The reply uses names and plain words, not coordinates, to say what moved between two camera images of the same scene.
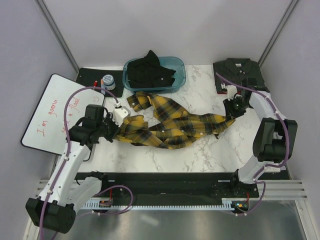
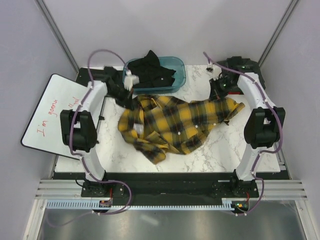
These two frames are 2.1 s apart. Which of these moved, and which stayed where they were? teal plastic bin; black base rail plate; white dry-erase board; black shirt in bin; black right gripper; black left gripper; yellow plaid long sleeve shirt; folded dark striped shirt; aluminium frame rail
Moved: yellow plaid long sleeve shirt; black right gripper; black left gripper
Stayed: aluminium frame rail; black shirt in bin; folded dark striped shirt; white dry-erase board; teal plastic bin; black base rail plate
